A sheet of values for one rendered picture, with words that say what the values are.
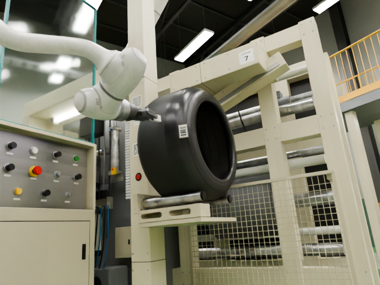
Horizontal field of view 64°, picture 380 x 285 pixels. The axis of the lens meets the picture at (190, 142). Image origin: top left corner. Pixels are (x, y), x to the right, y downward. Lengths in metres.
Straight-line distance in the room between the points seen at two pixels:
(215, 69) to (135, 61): 0.98
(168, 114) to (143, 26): 0.84
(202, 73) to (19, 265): 1.39
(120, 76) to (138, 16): 1.15
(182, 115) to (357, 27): 10.95
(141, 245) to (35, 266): 0.49
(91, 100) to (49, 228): 0.73
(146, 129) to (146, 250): 0.62
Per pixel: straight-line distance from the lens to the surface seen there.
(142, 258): 1.69
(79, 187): 1.77
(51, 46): 1.10
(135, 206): 1.56
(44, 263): 1.59
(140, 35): 2.06
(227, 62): 1.92
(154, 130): 1.42
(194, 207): 1.37
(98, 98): 1.08
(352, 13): 12.41
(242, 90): 1.96
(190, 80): 2.01
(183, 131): 1.34
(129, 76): 1.04
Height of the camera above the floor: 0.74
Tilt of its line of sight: 17 degrees up
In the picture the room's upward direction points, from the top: 4 degrees counter-clockwise
